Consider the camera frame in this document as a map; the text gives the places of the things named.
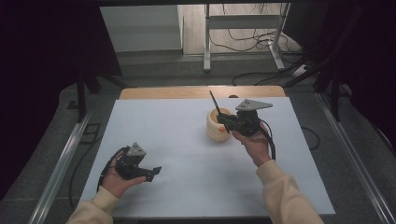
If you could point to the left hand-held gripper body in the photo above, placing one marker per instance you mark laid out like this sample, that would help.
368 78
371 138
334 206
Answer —
129 163

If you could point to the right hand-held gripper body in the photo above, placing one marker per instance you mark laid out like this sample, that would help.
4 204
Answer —
247 123

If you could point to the cream round pen holder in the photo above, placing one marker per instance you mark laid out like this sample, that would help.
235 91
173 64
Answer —
215 132

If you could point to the black pen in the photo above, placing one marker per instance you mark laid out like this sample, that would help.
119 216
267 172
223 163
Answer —
214 102

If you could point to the person's left hand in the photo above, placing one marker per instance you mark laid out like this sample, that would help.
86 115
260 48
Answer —
115 185

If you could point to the person's right hand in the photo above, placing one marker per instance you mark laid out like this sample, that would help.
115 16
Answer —
257 147

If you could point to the white table mat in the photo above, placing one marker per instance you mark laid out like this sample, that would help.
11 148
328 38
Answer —
193 174

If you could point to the white power strip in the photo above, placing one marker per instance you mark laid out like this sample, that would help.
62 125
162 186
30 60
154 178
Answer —
300 70

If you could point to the black metal stand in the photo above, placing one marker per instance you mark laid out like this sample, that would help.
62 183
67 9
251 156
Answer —
334 93
81 93

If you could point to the dark curtain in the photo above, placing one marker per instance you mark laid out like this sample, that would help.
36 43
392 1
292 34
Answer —
37 77
367 62

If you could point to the black floor bracket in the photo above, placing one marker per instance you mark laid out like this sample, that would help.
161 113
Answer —
90 133

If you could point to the metal floor rail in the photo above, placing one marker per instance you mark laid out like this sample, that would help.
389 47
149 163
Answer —
355 155
62 168

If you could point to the white desk frame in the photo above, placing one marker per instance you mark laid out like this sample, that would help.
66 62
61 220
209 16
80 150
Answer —
206 40

